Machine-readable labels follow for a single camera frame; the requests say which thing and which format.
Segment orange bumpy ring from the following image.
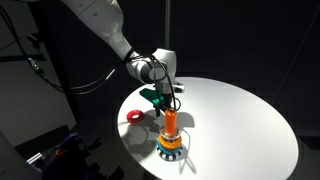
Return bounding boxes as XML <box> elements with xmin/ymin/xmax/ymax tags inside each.
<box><xmin>158</xmin><ymin>133</ymin><xmax>183</xmax><ymax>150</ymax></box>

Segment blue ring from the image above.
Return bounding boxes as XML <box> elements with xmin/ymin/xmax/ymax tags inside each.
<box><xmin>157</xmin><ymin>140</ymin><xmax>184</xmax><ymax>156</ymax></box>

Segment orange handled tool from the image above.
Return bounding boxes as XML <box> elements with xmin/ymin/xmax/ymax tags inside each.
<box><xmin>54</xmin><ymin>149</ymin><xmax>69</xmax><ymax>158</ymax></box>

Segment purple handled pliers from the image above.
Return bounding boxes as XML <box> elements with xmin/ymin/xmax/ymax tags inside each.
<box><xmin>59</xmin><ymin>132</ymin><xmax>81</xmax><ymax>148</ymax></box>

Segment grey vertical pole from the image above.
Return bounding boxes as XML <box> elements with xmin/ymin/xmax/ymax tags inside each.
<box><xmin>164</xmin><ymin>0</ymin><xmax>171</xmax><ymax>51</ymax></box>

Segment clear ring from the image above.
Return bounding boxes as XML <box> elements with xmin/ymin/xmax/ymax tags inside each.
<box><xmin>159</xmin><ymin>122</ymin><xmax>183</xmax><ymax>139</ymax></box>

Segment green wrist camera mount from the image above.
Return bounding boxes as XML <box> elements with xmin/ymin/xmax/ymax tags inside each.
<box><xmin>138</xmin><ymin>87</ymin><xmax>165</xmax><ymax>106</ymax></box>

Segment perforated metal breadboard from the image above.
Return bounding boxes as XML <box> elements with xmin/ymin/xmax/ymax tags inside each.
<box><xmin>28</xmin><ymin>148</ymin><xmax>91</xmax><ymax>180</ymax></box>

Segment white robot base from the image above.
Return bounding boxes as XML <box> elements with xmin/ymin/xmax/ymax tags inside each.
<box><xmin>0</xmin><ymin>130</ymin><xmax>44</xmax><ymax>180</ymax></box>

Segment red ring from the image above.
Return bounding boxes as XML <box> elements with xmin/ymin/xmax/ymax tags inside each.
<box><xmin>126</xmin><ymin>109</ymin><xmax>146</xmax><ymax>125</ymax></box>

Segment orange ring holder peg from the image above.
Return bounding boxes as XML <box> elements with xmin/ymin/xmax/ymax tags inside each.
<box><xmin>164</xmin><ymin>109</ymin><xmax>178</xmax><ymax>137</ymax></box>

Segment black white checkered ring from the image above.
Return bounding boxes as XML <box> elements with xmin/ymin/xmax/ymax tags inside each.
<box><xmin>156</xmin><ymin>146</ymin><xmax>185</xmax><ymax>162</ymax></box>

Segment black cable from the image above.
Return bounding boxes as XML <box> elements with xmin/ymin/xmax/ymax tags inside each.
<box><xmin>0</xmin><ymin>4</ymin><xmax>183</xmax><ymax>113</ymax></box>

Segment aluminium extrusion piece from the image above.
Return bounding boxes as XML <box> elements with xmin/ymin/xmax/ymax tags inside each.
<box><xmin>26</xmin><ymin>152</ymin><xmax>45</xmax><ymax>166</ymax></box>

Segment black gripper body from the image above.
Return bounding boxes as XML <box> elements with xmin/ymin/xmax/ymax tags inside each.
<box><xmin>152</xmin><ymin>83</ymin><xmax>178</xmax><ymax>108</ymax></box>

